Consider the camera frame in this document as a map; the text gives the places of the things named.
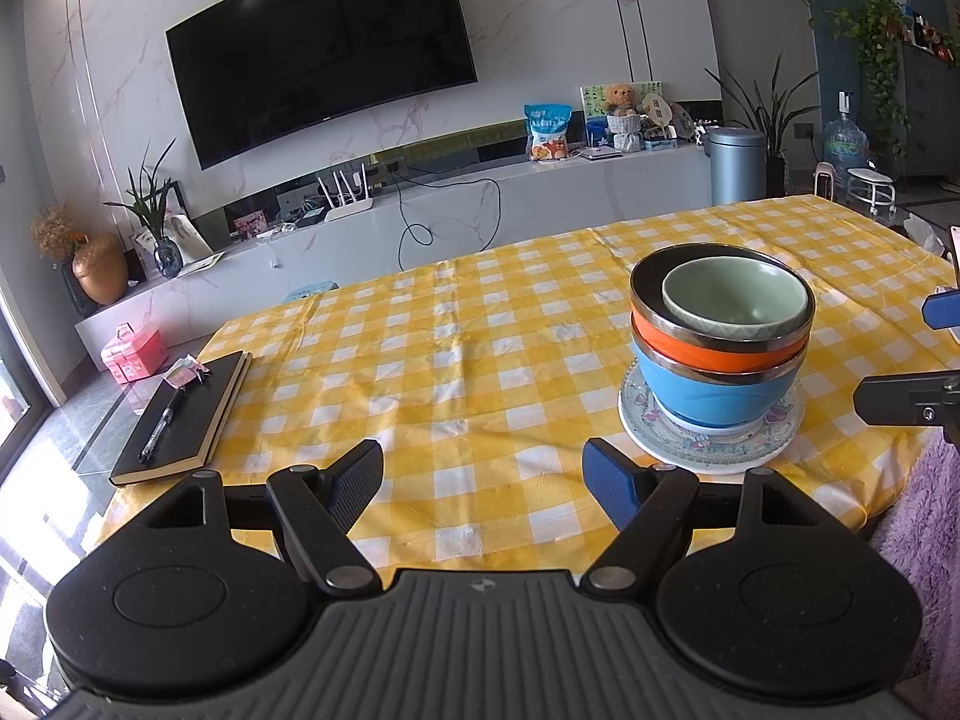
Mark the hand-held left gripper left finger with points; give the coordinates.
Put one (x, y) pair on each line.
(354, 481)

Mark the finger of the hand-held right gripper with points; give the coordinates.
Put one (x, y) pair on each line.
(943, 311)
(900, 397)

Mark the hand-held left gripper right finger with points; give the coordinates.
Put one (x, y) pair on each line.
(613, 481)

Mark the white fruit-print plate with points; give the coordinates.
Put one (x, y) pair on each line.
(705, 468)

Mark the small white plate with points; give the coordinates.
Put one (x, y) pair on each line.
(712, 432)

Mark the blue steel bowl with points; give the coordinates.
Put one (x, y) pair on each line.
(705, 397)

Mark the clear glass plate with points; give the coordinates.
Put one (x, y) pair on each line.
(776, 426)

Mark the orange steel bowl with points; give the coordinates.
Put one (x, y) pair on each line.
(705, 357)

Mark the green ceramic bowl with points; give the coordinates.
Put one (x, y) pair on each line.
(727, 300)

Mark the white round stool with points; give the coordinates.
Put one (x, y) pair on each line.
(870, 184)

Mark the yellow checked tablecloth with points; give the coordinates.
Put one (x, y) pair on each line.
(487, 390)

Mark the purple fuzzy blanket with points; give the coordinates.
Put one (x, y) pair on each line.
(926, 555)

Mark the black notebook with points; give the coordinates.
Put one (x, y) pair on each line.
(191, 424)

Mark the small pink heater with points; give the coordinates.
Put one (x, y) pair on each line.
(825, 184)

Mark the blue water jug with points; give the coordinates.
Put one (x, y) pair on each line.
(846, 144)

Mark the light blue plastic stool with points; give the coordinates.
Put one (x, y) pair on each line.
(309, 292)

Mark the black pen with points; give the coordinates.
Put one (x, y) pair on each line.
(161, 429)

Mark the pink box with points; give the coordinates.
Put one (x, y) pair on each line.
(135, 356)

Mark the grey trash can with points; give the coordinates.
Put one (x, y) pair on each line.
(735, 169)

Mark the tall potted plant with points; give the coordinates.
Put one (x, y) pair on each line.
(772, 120)

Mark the flat white booklet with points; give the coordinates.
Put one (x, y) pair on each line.
(201, 262)

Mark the white router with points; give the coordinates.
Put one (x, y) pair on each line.
(349, 210)

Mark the small pink photo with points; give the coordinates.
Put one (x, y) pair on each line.
(250, 224)

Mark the green ivy plant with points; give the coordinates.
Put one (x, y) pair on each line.
(874, 37)

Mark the dark glass vase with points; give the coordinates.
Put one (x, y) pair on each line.
(168, 256)

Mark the white photo card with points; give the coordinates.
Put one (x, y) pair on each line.
(187, 238)

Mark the silver laptop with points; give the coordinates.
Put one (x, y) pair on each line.
(600, 152)

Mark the copper vase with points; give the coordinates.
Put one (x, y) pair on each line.
(100, 270)

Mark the white flower basket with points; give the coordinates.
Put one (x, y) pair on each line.
(625, 133)

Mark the round hand fan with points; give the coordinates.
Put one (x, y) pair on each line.
(658, 111)

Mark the green leafy plant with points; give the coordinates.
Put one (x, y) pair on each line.
(150, 199)

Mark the blue snack bag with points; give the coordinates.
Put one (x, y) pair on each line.
(547, 133)

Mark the green painting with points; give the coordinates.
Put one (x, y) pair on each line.
(592, 109)

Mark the brown teddy bear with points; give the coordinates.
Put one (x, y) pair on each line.
(620, 99)

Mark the dried flowers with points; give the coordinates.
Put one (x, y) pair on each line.
(56, 231)

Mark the black television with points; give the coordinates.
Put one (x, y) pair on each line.
(322, 60)

